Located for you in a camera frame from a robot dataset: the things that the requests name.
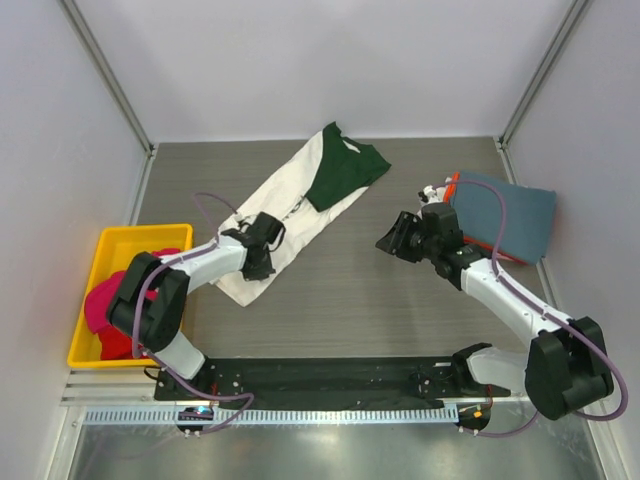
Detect yellow plastic bin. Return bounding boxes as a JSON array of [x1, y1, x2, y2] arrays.
[[67, 223, 194, 369]]

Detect orange folded t-shirt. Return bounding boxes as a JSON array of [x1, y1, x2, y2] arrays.
[[443, 172, 460, 203]]

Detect slotted cable duct rail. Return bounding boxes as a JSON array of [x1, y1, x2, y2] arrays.
[[83, 404, 458, 427]]

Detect left aluminium frame post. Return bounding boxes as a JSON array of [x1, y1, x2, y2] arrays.
[[57, 0, 154, 158]]

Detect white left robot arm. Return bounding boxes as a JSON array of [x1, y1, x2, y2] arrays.
[[106, 212, 286, 400]]

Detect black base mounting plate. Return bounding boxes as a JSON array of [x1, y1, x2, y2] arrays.
[[153, 356, 521, 401]]

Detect right aluminium frame post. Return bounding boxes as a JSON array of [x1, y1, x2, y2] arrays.
[[496, 0, 592, 151]]

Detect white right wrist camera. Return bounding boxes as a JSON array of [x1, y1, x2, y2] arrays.
[[418, 185, 447, 206]]

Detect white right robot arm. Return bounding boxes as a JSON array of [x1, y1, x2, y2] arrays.
[[375, 202, 614, 420]]

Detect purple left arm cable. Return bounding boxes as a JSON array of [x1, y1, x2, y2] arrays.
[[130, 192, 256, 435]]

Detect white and green t-shirt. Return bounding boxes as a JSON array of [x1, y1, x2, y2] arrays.
[[216, 123, 391, 307]]

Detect red t-shirt in bin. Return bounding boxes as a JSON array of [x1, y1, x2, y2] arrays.
[[97, 325, 133, 361]]

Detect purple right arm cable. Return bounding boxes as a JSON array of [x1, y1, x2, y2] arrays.
[[432, 179, 630, 440]]

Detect aluminium frame post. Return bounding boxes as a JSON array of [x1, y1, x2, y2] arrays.
[[57, 0, 154, 158], [496, 0, 592, 151]]

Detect magenta t-shirt in bin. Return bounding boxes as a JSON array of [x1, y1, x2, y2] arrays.
[[83, 244, 184, 335]]

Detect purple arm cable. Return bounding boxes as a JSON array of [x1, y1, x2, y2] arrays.
[[130, 192, 256, 435], [432, 179, 630, 440]]

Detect blue-grey folded t-shirt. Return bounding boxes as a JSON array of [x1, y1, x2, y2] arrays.
[[449, 171, 556, 265]]

